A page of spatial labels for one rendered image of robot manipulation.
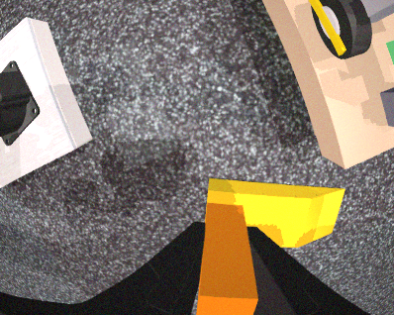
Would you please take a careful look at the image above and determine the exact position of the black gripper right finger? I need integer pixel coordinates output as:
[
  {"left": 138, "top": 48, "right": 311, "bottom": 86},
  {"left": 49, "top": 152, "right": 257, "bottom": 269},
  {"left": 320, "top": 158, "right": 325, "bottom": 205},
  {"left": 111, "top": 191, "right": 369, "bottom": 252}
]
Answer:
[{"left": 247, "top": 226, "right": 368, "bottom": 315}]

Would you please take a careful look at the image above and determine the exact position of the tan wooden ramp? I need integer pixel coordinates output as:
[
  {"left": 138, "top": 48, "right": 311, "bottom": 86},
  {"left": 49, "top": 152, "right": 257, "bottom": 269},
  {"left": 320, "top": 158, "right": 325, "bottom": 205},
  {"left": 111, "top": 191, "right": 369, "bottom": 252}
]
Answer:
[{"left": 263, "top": 0, "right": 394, "bottom": 169}]

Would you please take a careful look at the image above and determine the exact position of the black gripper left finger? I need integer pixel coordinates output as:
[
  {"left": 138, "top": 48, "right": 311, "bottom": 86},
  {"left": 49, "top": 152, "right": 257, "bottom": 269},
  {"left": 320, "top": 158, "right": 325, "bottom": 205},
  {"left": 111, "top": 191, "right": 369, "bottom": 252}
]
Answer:
[{"left": 0, "top": 221, "right": 205, "bottom": 315}]

